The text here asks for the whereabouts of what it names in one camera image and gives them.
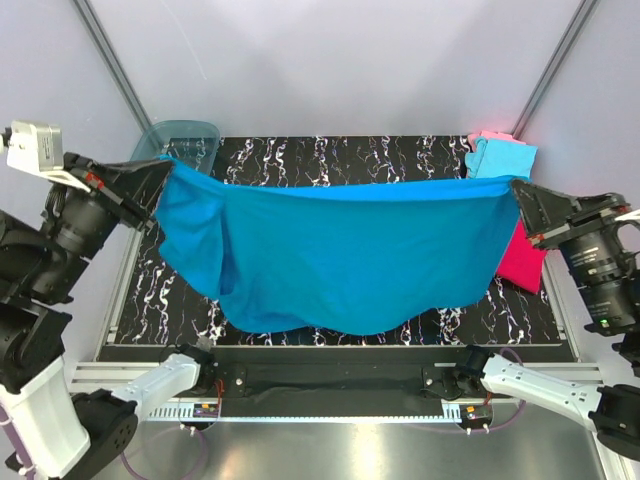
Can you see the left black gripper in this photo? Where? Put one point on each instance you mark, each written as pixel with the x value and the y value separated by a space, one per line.
pixel 135 186

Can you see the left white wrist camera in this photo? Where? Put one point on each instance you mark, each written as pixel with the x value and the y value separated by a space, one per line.
pixel 36 148

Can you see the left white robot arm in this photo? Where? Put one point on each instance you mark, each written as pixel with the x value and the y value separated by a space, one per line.
pixel 56 434

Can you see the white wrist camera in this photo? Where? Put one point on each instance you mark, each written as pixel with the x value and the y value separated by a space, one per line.
pixel 632 216
pixel 36 148

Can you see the blue t shirt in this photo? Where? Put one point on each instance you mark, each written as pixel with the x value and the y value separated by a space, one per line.
pixel 356 259

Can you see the red folded shirt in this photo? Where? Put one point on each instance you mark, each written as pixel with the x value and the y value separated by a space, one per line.
pixel 522 264

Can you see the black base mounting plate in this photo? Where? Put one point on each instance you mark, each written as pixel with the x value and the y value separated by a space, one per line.
pixel 331 381

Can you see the teal plastic bin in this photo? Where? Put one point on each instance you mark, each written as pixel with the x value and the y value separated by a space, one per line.
pixel 194 143

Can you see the light blue folded shirt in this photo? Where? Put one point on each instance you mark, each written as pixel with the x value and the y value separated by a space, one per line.
pixel 495 158

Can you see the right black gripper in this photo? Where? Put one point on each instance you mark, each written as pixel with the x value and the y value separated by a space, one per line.
pixel 553 216

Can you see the pink folded shirt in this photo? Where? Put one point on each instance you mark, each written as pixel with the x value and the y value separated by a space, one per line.
pixel 472 138

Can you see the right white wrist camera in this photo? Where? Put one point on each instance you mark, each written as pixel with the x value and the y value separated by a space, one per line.
pixel 632 216

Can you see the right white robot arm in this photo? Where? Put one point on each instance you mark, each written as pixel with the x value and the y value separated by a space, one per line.
pixel 610 413

